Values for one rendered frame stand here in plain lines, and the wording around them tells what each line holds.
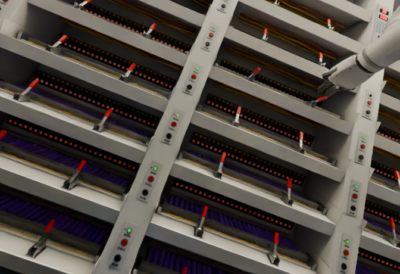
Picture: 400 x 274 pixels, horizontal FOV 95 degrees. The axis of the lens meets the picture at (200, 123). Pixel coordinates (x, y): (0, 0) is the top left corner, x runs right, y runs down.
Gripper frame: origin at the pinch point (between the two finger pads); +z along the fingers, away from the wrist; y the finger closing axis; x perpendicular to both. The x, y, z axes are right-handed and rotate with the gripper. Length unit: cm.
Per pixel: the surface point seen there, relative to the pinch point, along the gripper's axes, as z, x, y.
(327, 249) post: 15, 54, -15
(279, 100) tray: 4.1, 11.1, 16.6
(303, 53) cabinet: 14.1, -34.3, 1.9
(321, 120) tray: 4.5, 11.7, -2.1
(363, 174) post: 6.4, 25.9, -21.8
